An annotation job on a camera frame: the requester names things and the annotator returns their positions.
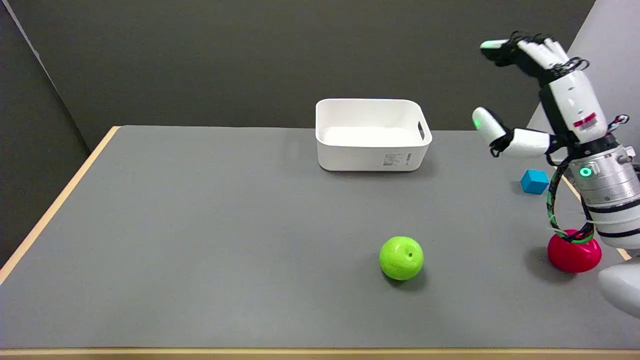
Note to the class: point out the blue cube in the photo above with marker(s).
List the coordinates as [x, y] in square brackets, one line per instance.
[534, 181]

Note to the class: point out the white plastic storage bin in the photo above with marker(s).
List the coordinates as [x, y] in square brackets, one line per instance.
[371, 134]

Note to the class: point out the green apple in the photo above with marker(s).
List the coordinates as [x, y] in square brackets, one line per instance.
[401, 258]

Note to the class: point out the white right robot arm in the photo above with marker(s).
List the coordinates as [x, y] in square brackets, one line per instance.
[612, 190]

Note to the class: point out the red apple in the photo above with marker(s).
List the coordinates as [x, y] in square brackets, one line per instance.
[574, 254]

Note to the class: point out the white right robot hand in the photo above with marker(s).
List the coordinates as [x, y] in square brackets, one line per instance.
[572, 97]

